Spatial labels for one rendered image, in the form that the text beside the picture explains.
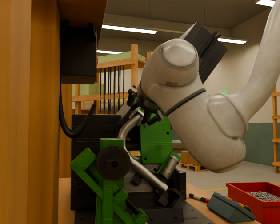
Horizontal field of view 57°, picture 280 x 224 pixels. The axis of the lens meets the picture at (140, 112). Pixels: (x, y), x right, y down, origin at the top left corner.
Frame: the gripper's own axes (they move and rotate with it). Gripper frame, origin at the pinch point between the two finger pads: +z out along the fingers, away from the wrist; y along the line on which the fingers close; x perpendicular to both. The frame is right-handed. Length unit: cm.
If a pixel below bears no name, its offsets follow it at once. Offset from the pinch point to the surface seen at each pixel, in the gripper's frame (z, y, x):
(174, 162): 0.9, -19.3, 2.6
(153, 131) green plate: 4.4, -7.4, -1.6
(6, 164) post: -57, 1, 33
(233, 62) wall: 642, -58, -631
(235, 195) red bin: 30, -54, -16
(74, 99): 308, 109, -61
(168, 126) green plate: 4.4, -10.1, -6.9
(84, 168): -22.6, -1.4, 25.8
